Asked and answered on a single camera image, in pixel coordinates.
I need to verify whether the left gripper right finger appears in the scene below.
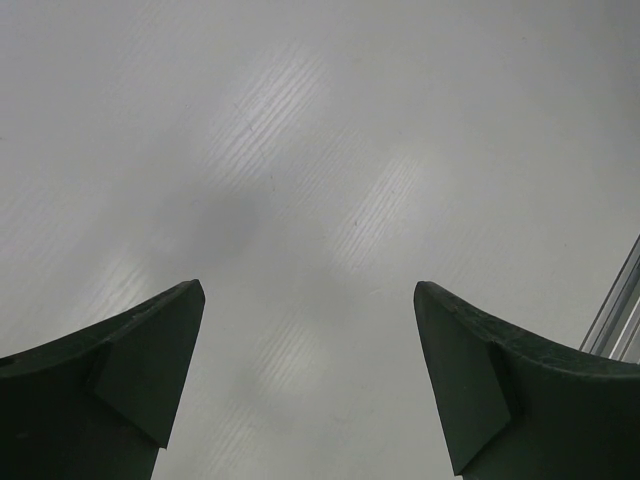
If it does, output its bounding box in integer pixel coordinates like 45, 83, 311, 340
414, 281, 639, 479

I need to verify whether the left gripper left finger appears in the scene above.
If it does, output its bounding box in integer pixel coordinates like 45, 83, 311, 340
1, 279, 205, 479

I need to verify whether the aluminium rail frame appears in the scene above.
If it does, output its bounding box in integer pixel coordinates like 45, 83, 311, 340
580, 239, 640, 364

